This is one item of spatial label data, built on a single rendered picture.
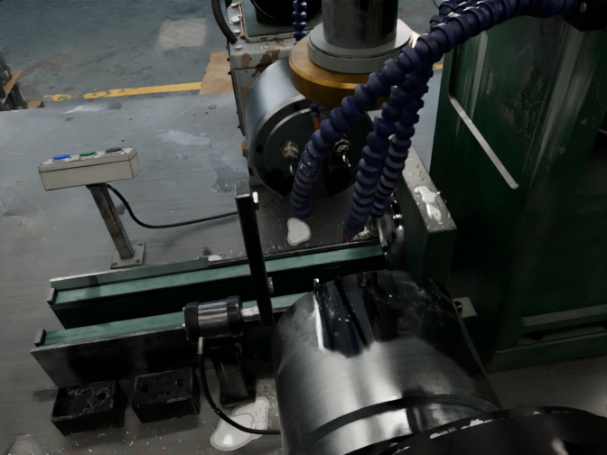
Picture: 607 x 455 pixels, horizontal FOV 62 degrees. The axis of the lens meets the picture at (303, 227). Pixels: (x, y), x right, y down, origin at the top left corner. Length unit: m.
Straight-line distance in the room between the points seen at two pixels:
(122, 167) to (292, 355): 0.58
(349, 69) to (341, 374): 0.34
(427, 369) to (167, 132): 1.23
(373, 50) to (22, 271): 0.96
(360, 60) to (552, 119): 0.22
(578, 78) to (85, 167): 0.83
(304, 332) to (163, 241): 0.70
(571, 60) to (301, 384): 0.43
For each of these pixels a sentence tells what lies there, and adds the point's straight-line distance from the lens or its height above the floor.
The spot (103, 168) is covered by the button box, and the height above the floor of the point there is 1.06.
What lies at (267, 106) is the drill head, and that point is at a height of 1.14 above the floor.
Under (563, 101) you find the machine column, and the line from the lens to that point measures 0.61.
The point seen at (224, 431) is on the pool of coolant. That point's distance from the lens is 0.92.
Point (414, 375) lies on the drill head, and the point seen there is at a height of 1.16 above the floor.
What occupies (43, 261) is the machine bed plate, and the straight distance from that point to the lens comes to 1.31.
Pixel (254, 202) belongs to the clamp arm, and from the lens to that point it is 0.60.
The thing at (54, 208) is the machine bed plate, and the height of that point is 0.80.
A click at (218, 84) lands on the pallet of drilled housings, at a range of 3.27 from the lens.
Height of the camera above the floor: 1.62
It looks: 43 degrees down
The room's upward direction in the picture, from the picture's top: 5 degrees counter-clockwise
